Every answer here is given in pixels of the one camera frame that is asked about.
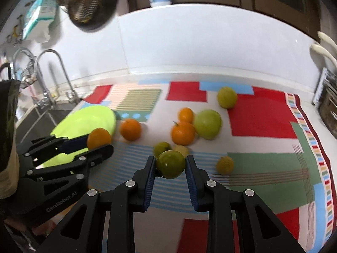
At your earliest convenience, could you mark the small yellow-brown fruit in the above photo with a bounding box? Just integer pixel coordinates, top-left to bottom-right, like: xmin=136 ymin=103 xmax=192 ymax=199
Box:
xmin=215 ymin=156 xmax=234 ymax=175

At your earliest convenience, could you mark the orange tangerine with stem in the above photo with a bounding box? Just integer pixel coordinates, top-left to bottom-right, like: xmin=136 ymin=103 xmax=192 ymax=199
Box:
xmin=171 ymin=122 xmax=196 ymax=146

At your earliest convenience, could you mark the thin chrome gooseneck faucet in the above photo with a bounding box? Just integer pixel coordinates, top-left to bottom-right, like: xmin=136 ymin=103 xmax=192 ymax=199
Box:
xmin=36 ymin=48 xmax=81 ymax=105

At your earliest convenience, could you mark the colourful patterned table mat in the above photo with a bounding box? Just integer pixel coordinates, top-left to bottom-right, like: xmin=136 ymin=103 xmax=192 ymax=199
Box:
xmin=79 ymin=82 xmax=336 ymax=252

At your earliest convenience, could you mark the stainless steel sink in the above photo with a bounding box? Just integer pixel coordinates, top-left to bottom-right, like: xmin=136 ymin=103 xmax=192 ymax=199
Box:
xmin=15 ymin=103 xmax=76 ymax=143

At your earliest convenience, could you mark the small green fruit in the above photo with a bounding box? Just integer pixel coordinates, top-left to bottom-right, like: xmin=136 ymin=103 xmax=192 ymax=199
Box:
xmin=153 ymin=142 xmax=172 ymax=158

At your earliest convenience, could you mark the metal dish rack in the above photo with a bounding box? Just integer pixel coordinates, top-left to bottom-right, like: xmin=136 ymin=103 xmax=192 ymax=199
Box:
xmin=312 ymin=67 xmax=336 ymax=109

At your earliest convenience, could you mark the black hanging frying pan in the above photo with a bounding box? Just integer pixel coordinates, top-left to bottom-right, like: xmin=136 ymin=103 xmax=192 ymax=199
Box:
xmin=69 ymin=0 xmax=118 ymax=31

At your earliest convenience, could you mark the dark green round fruit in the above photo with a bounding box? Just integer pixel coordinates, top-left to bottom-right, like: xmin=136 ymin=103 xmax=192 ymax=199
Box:
xmin=156 ymin=150 xmax=186 ymax=179

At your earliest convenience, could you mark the teal white tissue pack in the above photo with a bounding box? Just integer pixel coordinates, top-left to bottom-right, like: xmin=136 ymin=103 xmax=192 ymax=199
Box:
xmin=22 ymin=0 xmax=57 ymax=43

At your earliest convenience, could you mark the stainless steel pot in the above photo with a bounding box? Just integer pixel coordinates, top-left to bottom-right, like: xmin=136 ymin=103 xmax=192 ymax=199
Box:
xmin=319 ymin=83 xmax=337 ymax=137

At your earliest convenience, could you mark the cream knife handle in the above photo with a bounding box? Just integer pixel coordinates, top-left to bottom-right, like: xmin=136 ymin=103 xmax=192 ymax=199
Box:
xmin=317 ymin=31 xmax=337 ymax=51
xmin=311 ymin=43 xmax=337 ymax=67

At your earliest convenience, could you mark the tall chrome kitchen faucet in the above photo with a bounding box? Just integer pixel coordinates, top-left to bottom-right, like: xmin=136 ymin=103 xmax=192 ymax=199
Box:
xmin=13 ymin=47 xmax=55 ymax=109

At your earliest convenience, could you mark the small orange tangerine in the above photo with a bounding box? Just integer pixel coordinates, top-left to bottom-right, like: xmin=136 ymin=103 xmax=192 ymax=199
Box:
xmin=178 ymin=107 xmax=194 ymax=124

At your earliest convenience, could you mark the small yellowish fruit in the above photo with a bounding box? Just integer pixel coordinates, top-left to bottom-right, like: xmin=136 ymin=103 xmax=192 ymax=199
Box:
xmin=173 ymin=145 xmax=190 ymax=158

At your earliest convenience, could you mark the large green apple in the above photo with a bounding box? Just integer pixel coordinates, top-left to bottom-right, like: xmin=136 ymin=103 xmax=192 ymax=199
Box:
xmin=194 ymin=110 xmax=222 ymax=140

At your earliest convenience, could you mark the cream knife handle upper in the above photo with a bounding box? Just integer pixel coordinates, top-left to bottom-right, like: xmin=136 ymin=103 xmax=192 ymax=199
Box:
xmin=317 ymin=31 xmax=337 ymax=51

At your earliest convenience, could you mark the orange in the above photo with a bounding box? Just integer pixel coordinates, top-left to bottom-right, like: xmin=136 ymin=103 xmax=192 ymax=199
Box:
xmin=87 ymin=128 xmax=112 ymax=150

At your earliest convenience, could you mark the cream knife handle lower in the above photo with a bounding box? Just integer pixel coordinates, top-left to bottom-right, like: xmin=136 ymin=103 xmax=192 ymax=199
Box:
xmin=311 ymin=43 xmax=337 ymax=67

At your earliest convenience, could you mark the wire sink caddy basket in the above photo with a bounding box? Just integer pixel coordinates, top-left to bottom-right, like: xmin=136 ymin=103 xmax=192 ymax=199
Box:
xmin=17 ymin=62 xmax=37 ymax=89

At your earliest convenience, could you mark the lime green plate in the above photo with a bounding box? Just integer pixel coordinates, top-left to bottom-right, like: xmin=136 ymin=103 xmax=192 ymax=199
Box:
xmin=36 ymin=104 xmax=117 ymax=169

